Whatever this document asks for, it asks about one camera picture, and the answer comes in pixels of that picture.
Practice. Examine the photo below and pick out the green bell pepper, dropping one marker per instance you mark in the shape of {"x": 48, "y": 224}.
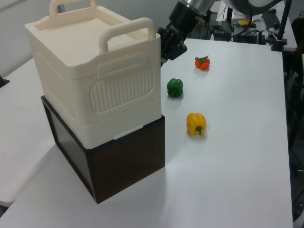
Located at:
{"x": 175, "y": 87}

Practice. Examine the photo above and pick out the dark brown wooden box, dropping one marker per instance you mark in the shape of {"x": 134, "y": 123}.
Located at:
{"x": 128, "y": 154}

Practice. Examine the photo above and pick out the yellow flat object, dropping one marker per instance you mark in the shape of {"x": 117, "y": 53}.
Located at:
{"x": 245, "y": 22}

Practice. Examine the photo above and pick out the orange tangerine cluster with leaves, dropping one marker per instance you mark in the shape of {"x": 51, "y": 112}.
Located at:
{"x": 202, "y": 63}

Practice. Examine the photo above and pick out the cream plastic storage cabinet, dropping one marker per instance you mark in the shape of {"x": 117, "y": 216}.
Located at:
{"x": 78, "y": 78}

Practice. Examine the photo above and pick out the black electronics box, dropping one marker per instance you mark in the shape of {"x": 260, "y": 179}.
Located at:
{"x": 247, "y": 35}

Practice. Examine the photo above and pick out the black computer mouse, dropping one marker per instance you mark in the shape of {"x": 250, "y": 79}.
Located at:
{"x": 272, "y": 10}

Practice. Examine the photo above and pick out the black monitor stand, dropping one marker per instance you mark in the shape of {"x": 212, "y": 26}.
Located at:
{"x": 229, "y": 21}

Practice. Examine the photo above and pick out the black computer keyboard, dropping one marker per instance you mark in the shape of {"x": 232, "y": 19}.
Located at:
{"x": 270, "y": 21}

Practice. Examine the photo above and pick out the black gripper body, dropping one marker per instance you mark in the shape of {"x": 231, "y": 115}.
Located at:
{"x": 183, "y": 21}

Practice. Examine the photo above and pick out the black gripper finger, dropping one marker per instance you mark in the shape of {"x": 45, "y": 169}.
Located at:
{"x": 163, "y": 60}
{"x": 162, "y": 34}

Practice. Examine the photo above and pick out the yellow bell pepper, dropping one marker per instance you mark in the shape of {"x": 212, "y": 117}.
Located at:
{"x": 196, "y": 122}

